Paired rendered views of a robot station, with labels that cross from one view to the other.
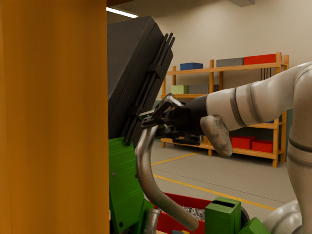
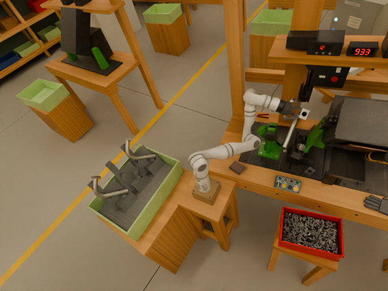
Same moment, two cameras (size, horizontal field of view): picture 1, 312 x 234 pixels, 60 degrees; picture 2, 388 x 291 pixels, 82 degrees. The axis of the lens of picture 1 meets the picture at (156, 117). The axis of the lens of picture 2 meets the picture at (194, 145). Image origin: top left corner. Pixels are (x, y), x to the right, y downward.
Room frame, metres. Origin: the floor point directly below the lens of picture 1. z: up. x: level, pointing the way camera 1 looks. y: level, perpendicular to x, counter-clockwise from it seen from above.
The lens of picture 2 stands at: (1.43, -0.57, 2.30)
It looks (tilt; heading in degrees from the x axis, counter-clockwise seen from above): 50 degrees down; 185
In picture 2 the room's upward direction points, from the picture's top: 18 degrees counter-clockwise
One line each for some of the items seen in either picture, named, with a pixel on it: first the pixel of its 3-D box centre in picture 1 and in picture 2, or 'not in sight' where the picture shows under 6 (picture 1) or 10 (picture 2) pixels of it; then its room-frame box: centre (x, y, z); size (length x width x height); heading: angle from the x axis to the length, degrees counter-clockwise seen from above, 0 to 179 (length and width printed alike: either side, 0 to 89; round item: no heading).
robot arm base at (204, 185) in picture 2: not in sight; (202, 179); (0.68, -0.65, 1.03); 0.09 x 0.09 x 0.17; 63
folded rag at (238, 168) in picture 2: not in sight; (237, 167); (0.58, -0.40, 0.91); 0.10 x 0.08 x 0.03; 35
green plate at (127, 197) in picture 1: (113, 178); (321, 134); (0.66, 0.10, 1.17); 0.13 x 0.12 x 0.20; 57
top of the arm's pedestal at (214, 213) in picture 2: not in sight; (206, 193); (0.68, -0.65, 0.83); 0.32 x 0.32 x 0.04; 53
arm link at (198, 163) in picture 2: not in sight; (199, 166); (0.68, -0.65, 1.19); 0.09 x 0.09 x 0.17; 21
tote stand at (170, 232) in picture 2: not in sight; (163, 214); (0.56, -1.11, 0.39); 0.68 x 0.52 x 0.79; 137
